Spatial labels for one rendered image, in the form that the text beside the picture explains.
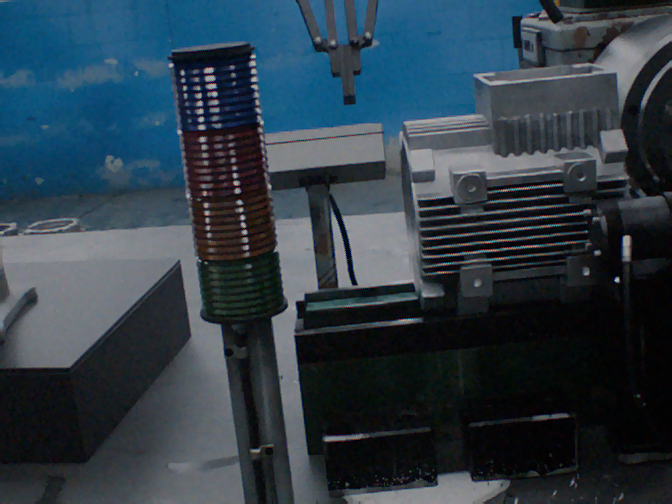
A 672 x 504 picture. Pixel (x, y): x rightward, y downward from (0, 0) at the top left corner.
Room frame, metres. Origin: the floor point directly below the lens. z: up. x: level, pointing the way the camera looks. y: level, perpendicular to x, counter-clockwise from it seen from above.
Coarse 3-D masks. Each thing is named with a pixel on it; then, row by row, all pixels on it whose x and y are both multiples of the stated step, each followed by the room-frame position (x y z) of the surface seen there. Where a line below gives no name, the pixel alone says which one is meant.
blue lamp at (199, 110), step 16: (176, 64) 0.70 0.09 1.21; (192, 64) 0.69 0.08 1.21; (208, 64) 0.68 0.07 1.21; (224, 64) 0.69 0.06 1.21; (240, 64) 0.69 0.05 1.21; (256, 64) 0.71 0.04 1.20; (176, 80) 0.70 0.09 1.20; (192, 80) 0.69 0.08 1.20; (208, 80) 0.68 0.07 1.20; (224, 80) 0.68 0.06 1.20; (240, 80) 0.69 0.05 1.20; (256, 80) 0.70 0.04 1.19; (176, 96) 0.70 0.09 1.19; (192, 96) 0.69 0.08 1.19; (208, 96) 0.68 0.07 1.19; (224, 96) 0.68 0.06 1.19; (240, 96) 0.69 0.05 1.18; (256, 96) 0.70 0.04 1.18; (176, 112) 0.70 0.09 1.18; (192, 112) 0.69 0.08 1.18; (208, 112) 0.68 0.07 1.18; (224, 112) 0.68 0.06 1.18; (240, 112) 0.69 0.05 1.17; (256, 112) 0.70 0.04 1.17; (192, 128) 0.69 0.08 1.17; (208, 128) 0.68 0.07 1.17; (224, 128) 0.68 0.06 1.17
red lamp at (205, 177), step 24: (192, 144) 0.69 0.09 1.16; (216, 144) 0.68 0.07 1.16; (240, 144) 0.69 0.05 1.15; (264, 144) 0.71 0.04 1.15; (192, 168) 0.69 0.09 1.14; (216, 168) 0.68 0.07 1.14; (240, 168) 0.69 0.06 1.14; (264, 168) 0.70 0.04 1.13; (192, 192) 0.69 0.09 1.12; (216, 192) 0.68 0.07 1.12; (240, 192) 0.68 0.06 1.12
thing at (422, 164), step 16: (400, 144) 1.06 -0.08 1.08; (608, 144) 0.94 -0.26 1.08; (624, 144) 0.94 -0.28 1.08; (416, 160) 0.94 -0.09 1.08; (432, 160) 0.94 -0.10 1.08; (608, 160) 0.94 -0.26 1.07; (624, 160) 0.95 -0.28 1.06; (416, 176) 0.94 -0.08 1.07; (432, 176) 0.94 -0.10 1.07; (432, 288) 0.94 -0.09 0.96; (432, 304) 0.94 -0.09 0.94
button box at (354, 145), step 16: (320, 128) 1.24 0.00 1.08; (336, 128) 1.23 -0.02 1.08; (352, 128) 1.23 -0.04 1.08; (368, 128) 1.23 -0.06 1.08; (272, 144) 1.23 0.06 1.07; (288, 144) 1.23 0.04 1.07; (304, 144) 1.23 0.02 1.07; (320, 144) 1.22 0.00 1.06; (336, 144) 1.22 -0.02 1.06; (352, 144) 1.22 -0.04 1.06; (368, 144) 1.22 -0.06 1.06; (272, 160) 1.22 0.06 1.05; (288, 160) 1.22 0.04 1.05; (304, 160) 1.22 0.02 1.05; (320, 160) 1.22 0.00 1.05; (336, 160) 1.21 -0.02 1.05; (352, 160) 1.21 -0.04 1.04; (368, 160) 1.21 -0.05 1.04; (384, 160) 1.21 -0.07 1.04; (272, 176) 1.22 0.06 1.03; (288, 176) 1.23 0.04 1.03; (304, 176) 1.23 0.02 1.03; (336, 176) 1.24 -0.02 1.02; (352, 176) 1.25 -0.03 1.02; (368, 176) 1.25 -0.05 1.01; (384, 176) 1.26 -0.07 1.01
